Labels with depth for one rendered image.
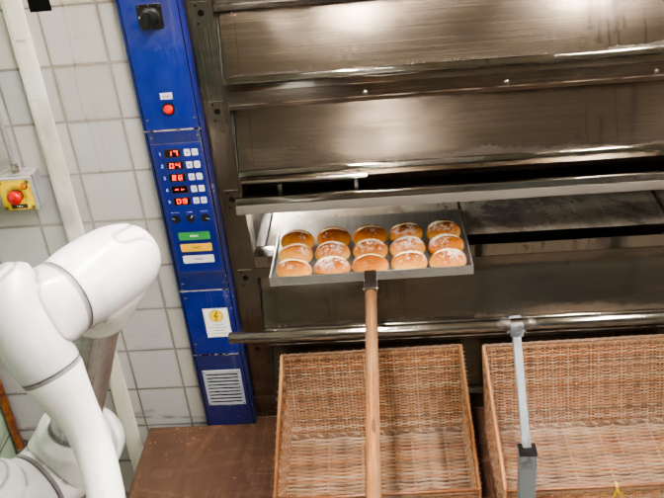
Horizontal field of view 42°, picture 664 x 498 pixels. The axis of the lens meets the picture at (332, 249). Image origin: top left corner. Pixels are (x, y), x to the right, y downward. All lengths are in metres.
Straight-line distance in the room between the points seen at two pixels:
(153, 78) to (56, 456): 0.97
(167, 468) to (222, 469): 0.17
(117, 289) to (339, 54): 1.01
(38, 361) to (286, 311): 1.31
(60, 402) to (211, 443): 1.43
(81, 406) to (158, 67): 1.09
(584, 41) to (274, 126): 0.81
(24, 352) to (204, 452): 1.47
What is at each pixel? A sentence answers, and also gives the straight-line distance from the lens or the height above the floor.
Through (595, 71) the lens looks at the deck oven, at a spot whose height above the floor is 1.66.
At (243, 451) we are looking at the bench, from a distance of 2.78.
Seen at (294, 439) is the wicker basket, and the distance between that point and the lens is 2.77.
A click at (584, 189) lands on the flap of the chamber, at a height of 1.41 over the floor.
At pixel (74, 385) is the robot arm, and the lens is 1.44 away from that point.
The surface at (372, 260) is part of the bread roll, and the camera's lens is 2.35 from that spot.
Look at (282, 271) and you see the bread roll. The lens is 2.38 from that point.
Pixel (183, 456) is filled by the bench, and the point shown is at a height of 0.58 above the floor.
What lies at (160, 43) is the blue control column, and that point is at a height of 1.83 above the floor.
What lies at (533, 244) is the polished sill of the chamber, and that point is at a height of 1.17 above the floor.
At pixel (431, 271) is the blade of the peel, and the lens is 2.35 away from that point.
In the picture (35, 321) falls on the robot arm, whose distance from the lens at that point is 1.40.
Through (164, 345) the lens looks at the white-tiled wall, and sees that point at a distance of 2.76.
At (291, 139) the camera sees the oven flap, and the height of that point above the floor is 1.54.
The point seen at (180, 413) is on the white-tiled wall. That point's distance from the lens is 2.93.
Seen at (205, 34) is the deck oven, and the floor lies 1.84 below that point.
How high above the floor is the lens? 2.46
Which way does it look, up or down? 31 degrees down
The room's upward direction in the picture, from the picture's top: 6 degrees counter-clockwise
